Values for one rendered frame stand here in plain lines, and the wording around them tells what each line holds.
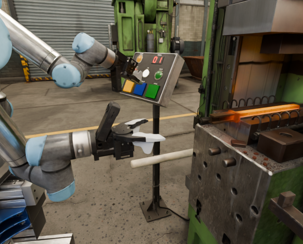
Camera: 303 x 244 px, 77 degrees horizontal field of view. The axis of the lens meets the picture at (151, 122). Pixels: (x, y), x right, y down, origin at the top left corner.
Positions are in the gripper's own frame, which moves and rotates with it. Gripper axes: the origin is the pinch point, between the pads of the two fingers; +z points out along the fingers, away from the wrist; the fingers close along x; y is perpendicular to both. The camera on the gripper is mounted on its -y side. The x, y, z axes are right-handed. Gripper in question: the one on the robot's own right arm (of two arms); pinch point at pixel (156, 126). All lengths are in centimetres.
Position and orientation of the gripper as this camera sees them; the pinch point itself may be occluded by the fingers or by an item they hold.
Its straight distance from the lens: 59.3
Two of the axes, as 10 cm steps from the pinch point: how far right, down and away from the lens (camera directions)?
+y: 0.0, 9.3, 3.7
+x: 3.4, 3.5, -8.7
